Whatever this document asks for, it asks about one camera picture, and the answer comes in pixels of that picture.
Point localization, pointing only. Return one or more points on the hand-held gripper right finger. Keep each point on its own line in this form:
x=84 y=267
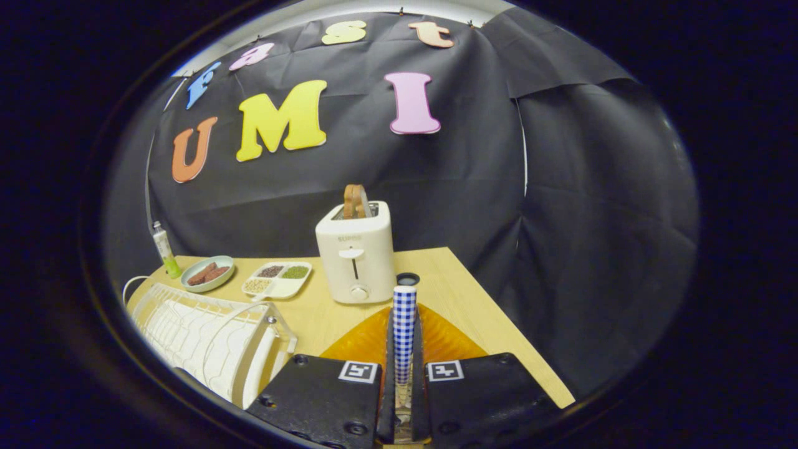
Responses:
x=418 y=386

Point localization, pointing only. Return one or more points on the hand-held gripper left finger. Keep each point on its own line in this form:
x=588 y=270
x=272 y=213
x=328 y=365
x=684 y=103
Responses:
x=389 y=349

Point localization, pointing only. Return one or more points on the light blue oval plate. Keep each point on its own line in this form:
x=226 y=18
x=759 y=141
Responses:
x=212 y=260

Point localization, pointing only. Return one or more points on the white toaster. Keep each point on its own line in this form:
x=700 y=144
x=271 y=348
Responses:
x=355 y=274

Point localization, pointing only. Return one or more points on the white divided grain tray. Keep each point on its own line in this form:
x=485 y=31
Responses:
x=283 y=289

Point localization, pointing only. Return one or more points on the brown bread slice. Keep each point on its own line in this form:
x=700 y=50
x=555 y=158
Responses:
x=355 y=201

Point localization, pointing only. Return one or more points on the brown sausage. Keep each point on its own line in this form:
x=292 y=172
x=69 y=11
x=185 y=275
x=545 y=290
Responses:
x=201 y=274
x=218 y=273

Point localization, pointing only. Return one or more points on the green and white bottle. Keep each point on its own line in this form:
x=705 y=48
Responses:
x=167 y=255

